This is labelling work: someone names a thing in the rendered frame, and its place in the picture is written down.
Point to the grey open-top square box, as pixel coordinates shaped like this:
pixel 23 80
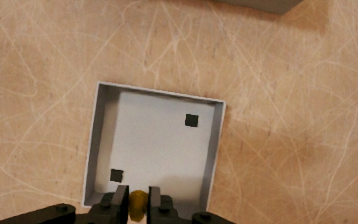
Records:
pixel 151 138

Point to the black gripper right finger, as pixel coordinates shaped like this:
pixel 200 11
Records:
pixel 155 212

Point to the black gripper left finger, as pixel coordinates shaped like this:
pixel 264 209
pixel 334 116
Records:
pixel 115 212

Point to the yellow wire connector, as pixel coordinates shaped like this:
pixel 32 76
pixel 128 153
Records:
pixel 137 205

